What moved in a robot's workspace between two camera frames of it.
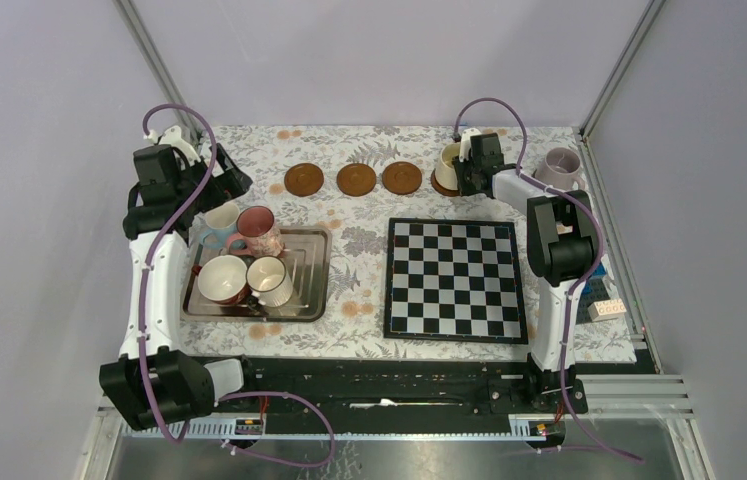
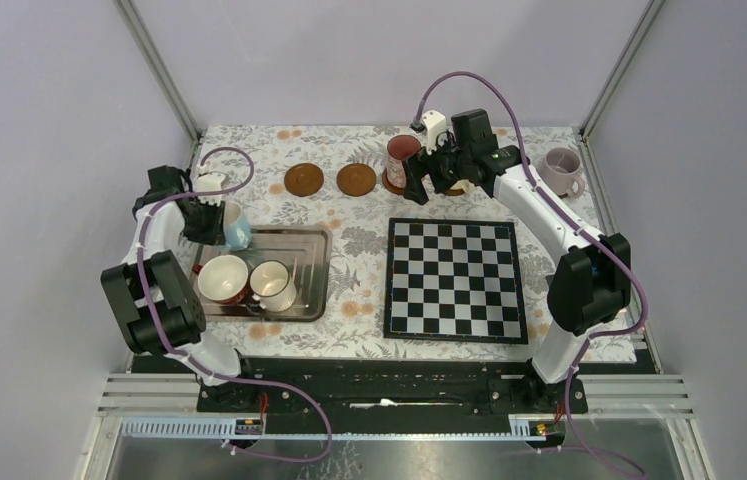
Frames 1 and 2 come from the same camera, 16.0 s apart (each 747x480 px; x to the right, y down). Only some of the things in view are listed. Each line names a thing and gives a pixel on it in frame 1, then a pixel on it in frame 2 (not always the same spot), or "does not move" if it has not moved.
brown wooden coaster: [303, 179] does not move
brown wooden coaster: [356, 180] does not move
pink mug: [257, 234] -> [399, 147]
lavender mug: [560, 170] does not move
